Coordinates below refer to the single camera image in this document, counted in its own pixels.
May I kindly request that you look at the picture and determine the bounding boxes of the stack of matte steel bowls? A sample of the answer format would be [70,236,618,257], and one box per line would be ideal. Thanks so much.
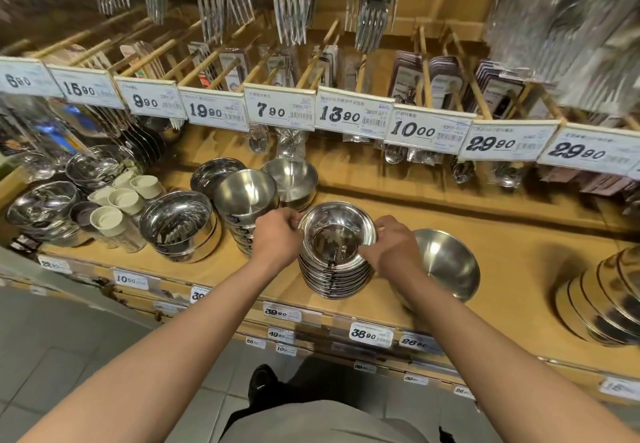
[213,169,280,258]

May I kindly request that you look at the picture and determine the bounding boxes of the person's black shoe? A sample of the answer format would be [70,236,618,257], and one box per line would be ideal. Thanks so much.
[247,364,281,409]

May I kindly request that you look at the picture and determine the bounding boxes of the stack of steel plates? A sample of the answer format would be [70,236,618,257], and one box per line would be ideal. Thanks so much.
[119,117,183,169]

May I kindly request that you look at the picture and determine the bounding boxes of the stack of polished rimmed bowls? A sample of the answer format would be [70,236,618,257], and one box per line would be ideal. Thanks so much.
[298,250,375,301]

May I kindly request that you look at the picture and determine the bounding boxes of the person's left forearm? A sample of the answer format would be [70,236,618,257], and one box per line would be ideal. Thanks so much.
[19,258,268,443]

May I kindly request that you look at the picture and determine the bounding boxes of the wooden display shelf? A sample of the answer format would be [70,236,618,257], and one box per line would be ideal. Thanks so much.
[0,0,640,411]

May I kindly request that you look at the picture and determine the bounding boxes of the person's right hand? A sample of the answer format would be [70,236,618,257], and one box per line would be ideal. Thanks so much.
[357,215,426,281]

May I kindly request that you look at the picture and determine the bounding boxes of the person's grey shorts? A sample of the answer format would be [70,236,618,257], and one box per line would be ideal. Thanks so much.
[219,400,427,443]

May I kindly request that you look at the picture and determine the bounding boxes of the shiny steel bowl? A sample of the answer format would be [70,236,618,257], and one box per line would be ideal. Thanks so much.
[297,202,379,267]

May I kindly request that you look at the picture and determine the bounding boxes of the stack of wide mirror bowls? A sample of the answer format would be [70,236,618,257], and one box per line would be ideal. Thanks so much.
[4,181,94,249]
[64,145,137,194]

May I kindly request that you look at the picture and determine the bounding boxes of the row of wooden display pegs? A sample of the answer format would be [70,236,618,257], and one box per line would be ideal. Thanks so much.
[0,5,640,133]

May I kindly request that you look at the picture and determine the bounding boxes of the dark-sided steel bowl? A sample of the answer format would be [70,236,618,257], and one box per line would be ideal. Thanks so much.
[189,157,247,199]

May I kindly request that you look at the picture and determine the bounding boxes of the clear packet with blue card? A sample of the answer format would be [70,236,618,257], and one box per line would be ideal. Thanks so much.
[27,107,88,157]

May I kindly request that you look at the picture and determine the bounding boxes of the row of shelf-edge price labels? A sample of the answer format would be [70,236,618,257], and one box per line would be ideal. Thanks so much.
[36,253,640,404]

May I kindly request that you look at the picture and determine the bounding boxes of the stack of large shiny bowls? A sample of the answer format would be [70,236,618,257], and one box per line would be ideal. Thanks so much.
[138,190,224,264]

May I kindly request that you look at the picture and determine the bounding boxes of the person's left hand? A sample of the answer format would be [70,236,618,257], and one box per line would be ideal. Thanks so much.
[250,207,305,270]

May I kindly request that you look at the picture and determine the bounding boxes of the tilted stack of steel bowls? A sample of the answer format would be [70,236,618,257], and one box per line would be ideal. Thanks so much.
[554,245,640,349]

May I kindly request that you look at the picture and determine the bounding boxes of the cluster of white-lidded glass jars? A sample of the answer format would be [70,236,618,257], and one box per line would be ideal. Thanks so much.
[69,170,166,254]

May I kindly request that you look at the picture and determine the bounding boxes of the row of white price tags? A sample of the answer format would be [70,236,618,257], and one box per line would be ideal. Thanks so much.
[0,56,640,181]

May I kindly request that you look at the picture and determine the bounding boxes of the person's right forearm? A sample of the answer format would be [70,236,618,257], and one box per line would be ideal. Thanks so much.
[395,273,640,443]

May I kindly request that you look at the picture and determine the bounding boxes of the matte steel bowl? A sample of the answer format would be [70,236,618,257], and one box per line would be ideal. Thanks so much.
[260,158,320,211]
[413,229,481,304]

